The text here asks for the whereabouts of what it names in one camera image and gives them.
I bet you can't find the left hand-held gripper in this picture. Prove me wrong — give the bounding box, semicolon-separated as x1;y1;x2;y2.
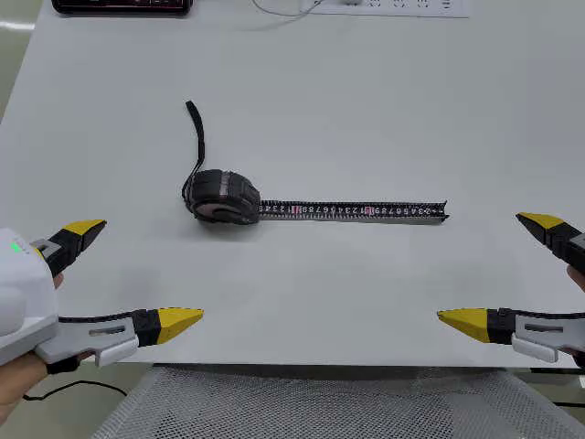
0;219;205;369

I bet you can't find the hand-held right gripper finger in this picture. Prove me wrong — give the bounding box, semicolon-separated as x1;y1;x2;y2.
437;307;585;365
515;211;585;276

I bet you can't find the black tape measure with blade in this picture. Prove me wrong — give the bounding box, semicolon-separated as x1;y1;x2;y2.
181;100;451;227

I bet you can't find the person's right hand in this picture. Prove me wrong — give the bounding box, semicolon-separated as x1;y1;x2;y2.
565;263;585;294

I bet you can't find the person's left hand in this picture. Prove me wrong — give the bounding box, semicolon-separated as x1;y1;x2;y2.
0;349;98;412

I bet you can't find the grey mesh chair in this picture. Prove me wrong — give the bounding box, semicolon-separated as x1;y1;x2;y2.
90;364;585;439

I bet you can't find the white power strip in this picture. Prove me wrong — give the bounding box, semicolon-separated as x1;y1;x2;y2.
314;0;471;20

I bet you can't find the black flat device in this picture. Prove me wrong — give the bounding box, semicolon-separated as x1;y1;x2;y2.
50;0;194;17

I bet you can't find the black cable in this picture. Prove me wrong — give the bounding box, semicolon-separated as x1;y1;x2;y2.
21;380;130;402

